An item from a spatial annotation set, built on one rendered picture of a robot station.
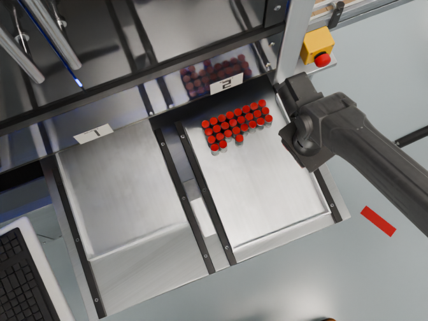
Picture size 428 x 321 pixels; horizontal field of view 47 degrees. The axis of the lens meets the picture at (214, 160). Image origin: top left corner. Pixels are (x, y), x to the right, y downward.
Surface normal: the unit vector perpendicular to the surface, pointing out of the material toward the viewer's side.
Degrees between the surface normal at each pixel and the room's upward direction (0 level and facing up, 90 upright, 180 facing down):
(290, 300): 0
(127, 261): 0
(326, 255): 0
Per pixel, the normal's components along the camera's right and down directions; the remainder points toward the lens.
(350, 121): -0.19, -0.76
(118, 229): -0.03, -0.25
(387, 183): -0.92, 0.33
